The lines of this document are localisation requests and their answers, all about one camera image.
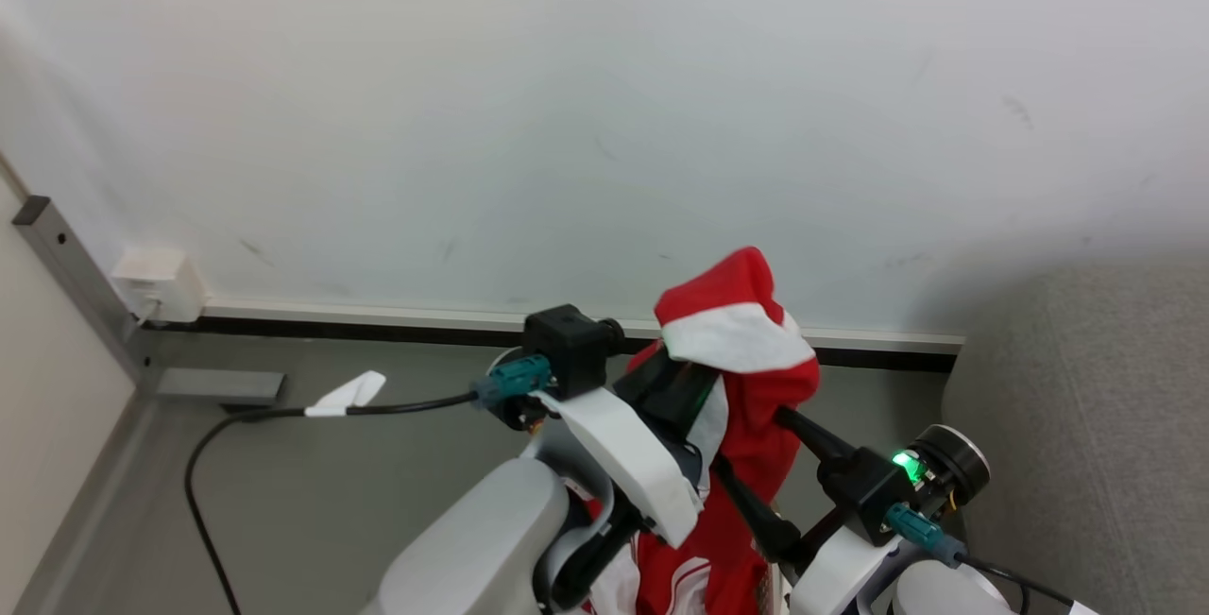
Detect teal left cable connector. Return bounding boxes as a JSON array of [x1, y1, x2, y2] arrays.
[[471, 355, 554, 409]]

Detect white cable tag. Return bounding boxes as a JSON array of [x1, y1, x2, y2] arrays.
[[303, 370, 387, 419]]

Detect teal cable connector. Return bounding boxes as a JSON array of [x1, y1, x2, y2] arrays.
[[885, 504, 967, 568], [471, 355, 554, 409]]

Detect white and black baseboard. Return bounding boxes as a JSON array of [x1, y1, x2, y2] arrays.
[[151, 299, 966, 373]]

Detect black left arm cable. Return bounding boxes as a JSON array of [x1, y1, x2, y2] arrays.
[[183, 392, 479, 615]]

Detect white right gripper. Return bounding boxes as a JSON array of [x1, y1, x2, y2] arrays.
[[711, 405, 908, 615]]

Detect white wall socket box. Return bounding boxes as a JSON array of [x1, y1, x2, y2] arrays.
[[111, 245, 207, 325]]

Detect grey fabric sofa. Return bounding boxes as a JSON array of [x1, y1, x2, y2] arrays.
[[941, 261, 1209, 615]]

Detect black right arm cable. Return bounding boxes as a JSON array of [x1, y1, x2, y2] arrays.
[[958, 554, 1080, 612]]

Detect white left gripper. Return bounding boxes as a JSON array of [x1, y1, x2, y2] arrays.
[[529, 351, 724, 548]]

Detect teal right cable connector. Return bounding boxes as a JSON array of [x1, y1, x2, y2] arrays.
[[885, 504, 967, 568]]

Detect red and white garment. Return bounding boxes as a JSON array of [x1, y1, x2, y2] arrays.
[[581, 247, 821, 615]]

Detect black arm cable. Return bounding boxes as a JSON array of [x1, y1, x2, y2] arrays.
[[958, 554, 1080, 612], [183, 392, 479, 615]]

